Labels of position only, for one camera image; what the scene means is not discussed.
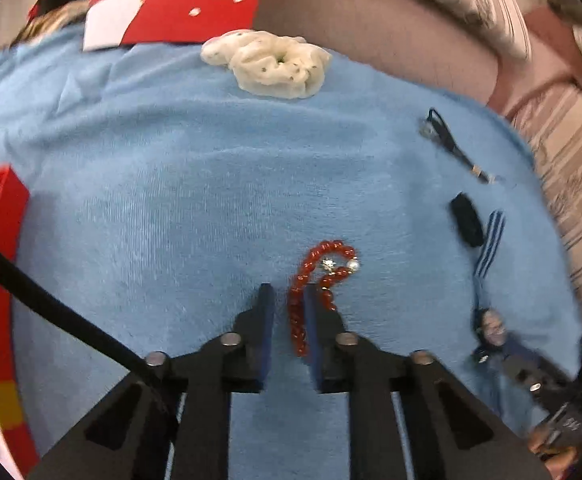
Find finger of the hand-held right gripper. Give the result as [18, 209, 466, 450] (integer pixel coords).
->
[501, 352, 574, 411]

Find red floral box lid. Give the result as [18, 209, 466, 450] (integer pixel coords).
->
[82, 0, 272, 52]

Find pink striped sofa cover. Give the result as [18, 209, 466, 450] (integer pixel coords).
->
[487, 0, 582, 313]

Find red gift box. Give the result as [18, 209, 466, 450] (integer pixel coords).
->
[0, 164, 40, 480]

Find black cable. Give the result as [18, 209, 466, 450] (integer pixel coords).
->
[0, 223, 168, 387]

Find person's right hand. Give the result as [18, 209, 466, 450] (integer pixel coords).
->
[527, 429, 580, 469]

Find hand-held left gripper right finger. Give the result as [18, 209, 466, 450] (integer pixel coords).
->
[303, 284, 552, 480]

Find black cord hair tie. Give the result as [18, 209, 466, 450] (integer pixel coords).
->
[419, 107, 504, 185]

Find blue striped bow hair clip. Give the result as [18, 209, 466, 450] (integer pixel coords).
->
[472, 209, 524, 366]

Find cream dotted scrunchie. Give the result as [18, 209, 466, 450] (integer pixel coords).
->
[200, 29, 334, 101]

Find grey brown sofa cushion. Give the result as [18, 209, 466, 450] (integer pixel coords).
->
[253, 0, 502, 107]

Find red bead bracelet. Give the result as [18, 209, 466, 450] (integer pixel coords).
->
[287, 239, 361, 359]

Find pile of dark clothes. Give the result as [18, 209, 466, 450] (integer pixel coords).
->
[10, 0, 102, 47]

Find blue blanket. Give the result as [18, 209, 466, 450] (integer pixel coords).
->
[0, 26, 582, 480]

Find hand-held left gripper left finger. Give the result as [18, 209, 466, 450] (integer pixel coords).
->
[26, 282, 277, 480]

